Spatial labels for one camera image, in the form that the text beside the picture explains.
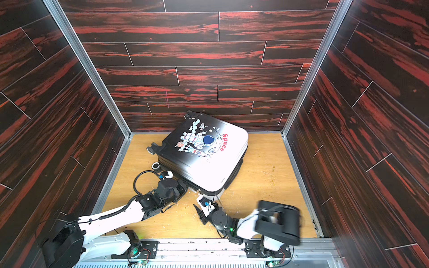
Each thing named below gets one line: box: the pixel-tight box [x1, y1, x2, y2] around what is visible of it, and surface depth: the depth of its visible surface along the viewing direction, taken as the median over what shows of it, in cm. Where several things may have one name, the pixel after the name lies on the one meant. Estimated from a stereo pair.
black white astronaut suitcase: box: [146, 110, 249, 198], surface depth 84 cm
